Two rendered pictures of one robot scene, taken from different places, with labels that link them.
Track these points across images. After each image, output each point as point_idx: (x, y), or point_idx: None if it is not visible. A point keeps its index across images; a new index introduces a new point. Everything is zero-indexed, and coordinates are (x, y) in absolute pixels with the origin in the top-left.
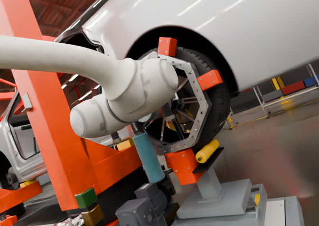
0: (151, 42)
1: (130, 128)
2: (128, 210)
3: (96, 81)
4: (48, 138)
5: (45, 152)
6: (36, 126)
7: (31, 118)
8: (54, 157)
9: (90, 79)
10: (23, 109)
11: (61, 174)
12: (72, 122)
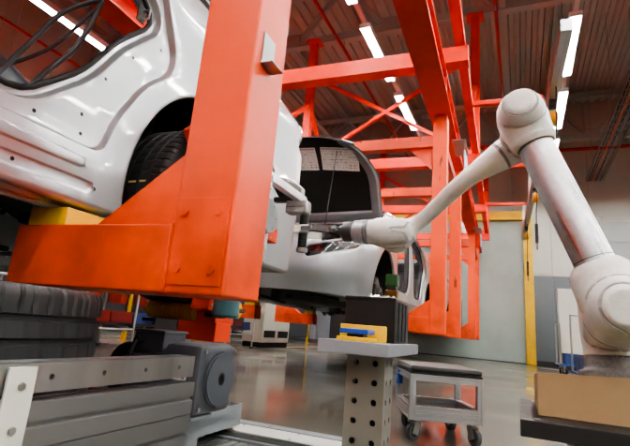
0: (179, 108)
1: None
2: (225, 348)
3: (420, 227)
4: (269, 150)
5: (253, 160)
6: (260, 103)
7: (258, 78)
8: (263, 187)
9: (422, 224)
10: (278, 67)
11: (261, 225)
12: (411, 230)
